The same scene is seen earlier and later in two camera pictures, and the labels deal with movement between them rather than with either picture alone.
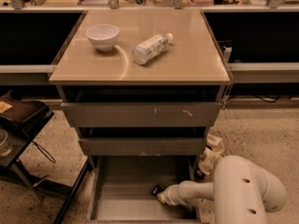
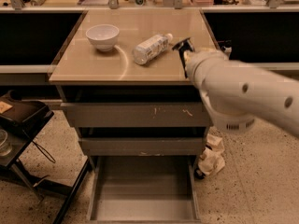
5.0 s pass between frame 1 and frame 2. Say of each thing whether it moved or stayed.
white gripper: moved
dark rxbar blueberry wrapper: moved
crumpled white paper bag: stayed
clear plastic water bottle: stayed
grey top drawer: stayed
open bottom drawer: stayed
